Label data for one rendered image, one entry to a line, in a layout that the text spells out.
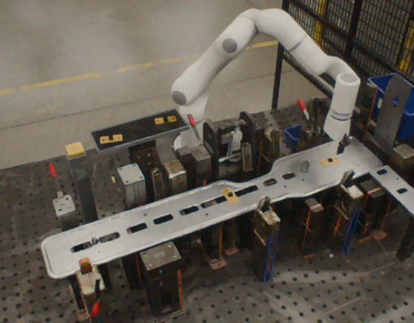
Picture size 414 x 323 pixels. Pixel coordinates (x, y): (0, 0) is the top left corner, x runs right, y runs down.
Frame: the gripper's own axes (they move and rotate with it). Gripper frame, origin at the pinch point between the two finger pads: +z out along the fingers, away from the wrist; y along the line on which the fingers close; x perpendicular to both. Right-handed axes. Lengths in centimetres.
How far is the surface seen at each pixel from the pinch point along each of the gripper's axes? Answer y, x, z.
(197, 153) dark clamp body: -19, -51, 1
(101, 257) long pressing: 8, -99, 9
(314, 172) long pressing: 3.2, -9.8, 8.7
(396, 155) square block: 12.8, 23.7, 4.2
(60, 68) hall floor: -299, -65, 112
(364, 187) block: 17.3, 5.0, 10.5
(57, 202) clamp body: -18, -107, 4
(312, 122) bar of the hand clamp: -14.2, -0.4, -1.5
